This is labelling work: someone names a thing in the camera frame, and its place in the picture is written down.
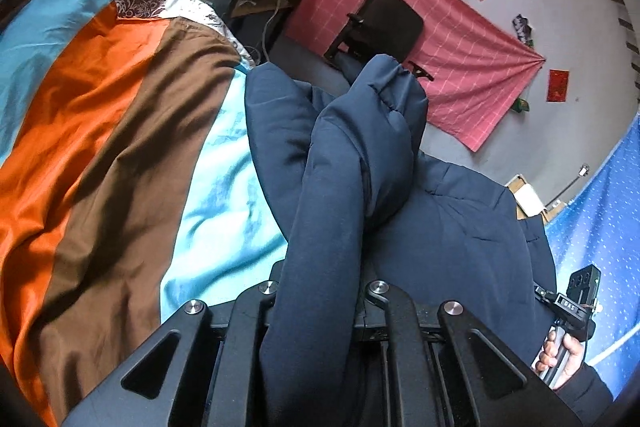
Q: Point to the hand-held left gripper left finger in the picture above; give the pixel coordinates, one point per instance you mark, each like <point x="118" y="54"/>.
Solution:
<point x="245" y="322"/>

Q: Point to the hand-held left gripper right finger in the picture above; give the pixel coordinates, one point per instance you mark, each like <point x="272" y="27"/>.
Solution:
<point x="400" y="322"/>

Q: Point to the navy padded jacket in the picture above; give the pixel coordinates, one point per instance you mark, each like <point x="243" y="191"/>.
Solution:
<point x="350" y="147"/>

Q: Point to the person's right forearm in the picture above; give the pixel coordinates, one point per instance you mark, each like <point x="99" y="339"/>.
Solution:
<point x="587" y="394"/>

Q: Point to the person's right hand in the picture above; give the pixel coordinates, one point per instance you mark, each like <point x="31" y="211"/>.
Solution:
<point x="572" y="357"/>

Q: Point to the blue dotted cloth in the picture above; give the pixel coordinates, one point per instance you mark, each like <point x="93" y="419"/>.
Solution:
<point x="600" y="217"/>

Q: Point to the cardboard box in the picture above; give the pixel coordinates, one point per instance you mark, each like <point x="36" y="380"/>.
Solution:
<point x="530" y="197"/>

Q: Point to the small green item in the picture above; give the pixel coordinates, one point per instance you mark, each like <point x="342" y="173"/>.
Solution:
<point x="521" y="106"/>

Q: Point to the striped bedsheet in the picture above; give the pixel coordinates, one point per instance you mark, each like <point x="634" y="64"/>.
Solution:
<point x="100" y="107"/>

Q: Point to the black office chair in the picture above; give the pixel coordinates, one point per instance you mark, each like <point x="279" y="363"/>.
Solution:
<point x="390" y="17"/>

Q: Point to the red wall paper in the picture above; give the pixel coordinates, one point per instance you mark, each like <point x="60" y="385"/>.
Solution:
<point x="558" y="86"/>

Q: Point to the pink checked wall cloth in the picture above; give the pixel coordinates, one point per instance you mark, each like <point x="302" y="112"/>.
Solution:
<point x="465" y="57"/>

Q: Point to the dark wall sticker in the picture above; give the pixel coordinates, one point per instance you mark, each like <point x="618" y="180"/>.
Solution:
<point x="522" y="29"/>

